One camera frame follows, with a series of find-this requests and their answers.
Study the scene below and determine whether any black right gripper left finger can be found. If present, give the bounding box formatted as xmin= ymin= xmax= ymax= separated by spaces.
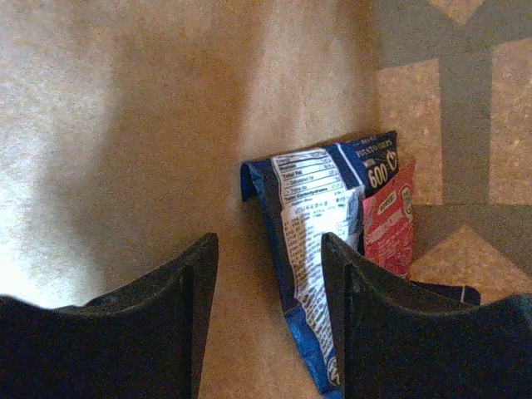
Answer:
xmin=1 ymin=233 xmax=219 ymax=398

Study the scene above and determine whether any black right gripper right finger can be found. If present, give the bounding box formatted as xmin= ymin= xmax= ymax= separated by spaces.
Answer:
xmin=321 ymin=233 xmax=531 ymax=398

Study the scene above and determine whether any brown paper bag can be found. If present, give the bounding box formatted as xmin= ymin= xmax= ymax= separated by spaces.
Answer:
xmin=1 ymin=1 xmax=531 ymax=398

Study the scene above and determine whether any red small snack packet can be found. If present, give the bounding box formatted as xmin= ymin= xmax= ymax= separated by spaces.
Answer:
xmin=362 ymin=159 xmax=416 ymax=278

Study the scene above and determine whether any dark blue chips packet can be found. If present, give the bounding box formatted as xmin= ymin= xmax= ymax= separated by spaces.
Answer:
xmin=240 ymin=131 xmax=413 ymax=398

